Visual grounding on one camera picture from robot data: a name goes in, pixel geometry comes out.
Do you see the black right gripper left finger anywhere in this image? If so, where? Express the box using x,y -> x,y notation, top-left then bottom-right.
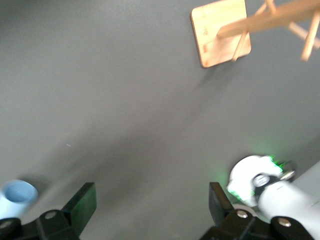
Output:
36,182 -> 98,240

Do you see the wooden cup rack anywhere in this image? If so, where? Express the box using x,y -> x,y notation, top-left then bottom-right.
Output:
190,0 -> 320,69

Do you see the light blue cup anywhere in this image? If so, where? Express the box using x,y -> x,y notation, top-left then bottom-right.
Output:
0,179 -> 40,221

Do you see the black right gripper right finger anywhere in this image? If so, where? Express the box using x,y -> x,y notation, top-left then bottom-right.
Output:
199,181 -> 256,240

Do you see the dark grey table mat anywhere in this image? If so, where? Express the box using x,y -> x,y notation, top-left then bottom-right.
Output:
0,0 -> 320,240

